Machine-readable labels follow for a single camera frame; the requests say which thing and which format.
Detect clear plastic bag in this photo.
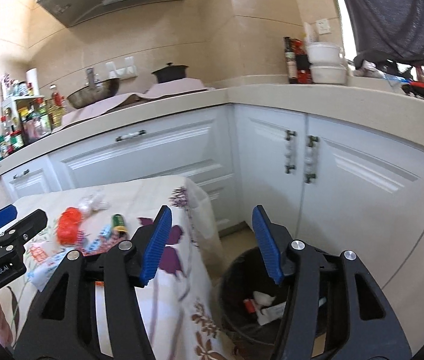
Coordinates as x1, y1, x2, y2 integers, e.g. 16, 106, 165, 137
77, 192, 110, 216

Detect blue white snack bag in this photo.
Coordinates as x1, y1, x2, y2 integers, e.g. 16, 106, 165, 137
27, 253, 65, 292

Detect black trash bin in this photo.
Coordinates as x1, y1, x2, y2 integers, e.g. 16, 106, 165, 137
218, 247, 287, 350

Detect translucent orange-print plastic bag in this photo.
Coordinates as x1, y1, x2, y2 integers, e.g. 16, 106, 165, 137
26, 241, 54, 264

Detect red crumpled plastic bag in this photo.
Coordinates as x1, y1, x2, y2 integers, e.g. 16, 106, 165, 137
56, 207, 83, 245

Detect red lid jar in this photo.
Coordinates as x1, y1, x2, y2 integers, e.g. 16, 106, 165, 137
10, 130, 25, 151

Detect light blue wrapper strip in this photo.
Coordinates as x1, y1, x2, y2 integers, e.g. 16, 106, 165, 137
84, 224, 112, 254

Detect red white checkered cloth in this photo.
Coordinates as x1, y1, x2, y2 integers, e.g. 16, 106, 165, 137
81, 233, 122, 256

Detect green yellow small bottle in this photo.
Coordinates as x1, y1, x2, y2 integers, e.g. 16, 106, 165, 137
112, 214, 128, 235

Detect white spice rack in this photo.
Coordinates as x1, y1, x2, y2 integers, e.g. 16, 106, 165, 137
1, 96, 50, 146

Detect floral tablecloth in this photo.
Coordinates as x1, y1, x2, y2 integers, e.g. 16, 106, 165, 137
0, 175, 234, 359

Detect cooking oil bottle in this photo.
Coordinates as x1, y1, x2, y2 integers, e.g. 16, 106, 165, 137
48, 84, 65, 129

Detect metal wok pan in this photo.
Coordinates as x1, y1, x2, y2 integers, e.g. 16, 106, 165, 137
67, 67, 120, 109

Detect pink stove cover cloth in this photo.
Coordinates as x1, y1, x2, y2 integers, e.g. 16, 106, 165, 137
54, 78, 213, 132

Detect white stacked bowls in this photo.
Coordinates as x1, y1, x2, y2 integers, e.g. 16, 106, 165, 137
306, 41, 347, 86

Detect black clay pot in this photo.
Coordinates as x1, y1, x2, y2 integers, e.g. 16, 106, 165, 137
152, 63, 188, 84

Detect dark sauce bottle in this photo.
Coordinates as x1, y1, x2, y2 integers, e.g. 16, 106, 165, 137
284, 37, 298, 84

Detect drawer handle left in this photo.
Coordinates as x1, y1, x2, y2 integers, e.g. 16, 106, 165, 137
13, 169, 30, 180

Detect drawer handle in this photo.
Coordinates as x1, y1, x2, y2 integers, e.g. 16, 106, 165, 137
115, 129, 147, 142
13, 169, 30, 180

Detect cabinet door handle left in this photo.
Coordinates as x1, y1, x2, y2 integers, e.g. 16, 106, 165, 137
285, 130, 296, 174

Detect drawer handle middle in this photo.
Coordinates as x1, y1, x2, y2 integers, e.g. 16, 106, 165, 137
115, 129, 147, 142

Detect white wall socket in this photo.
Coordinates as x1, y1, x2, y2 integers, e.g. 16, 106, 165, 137
315, 19, 332, 35

